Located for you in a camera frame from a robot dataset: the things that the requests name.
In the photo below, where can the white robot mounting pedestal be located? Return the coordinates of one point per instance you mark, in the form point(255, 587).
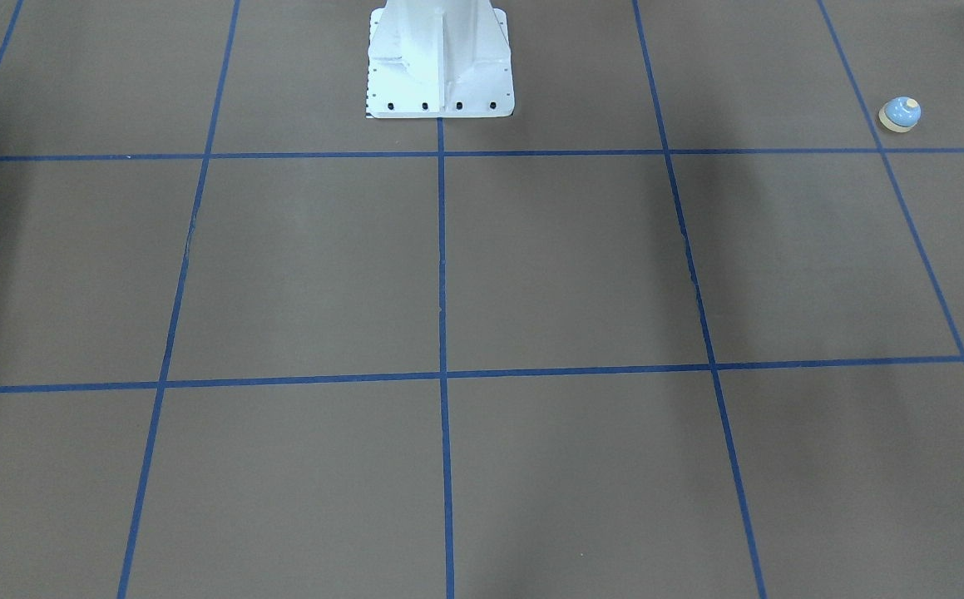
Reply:
point(439, 59)

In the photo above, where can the brown paper table mat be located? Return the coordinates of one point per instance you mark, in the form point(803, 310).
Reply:
point(688, 324)

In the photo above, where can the blue and cream call bell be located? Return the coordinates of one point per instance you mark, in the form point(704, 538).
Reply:
point(900, 114)

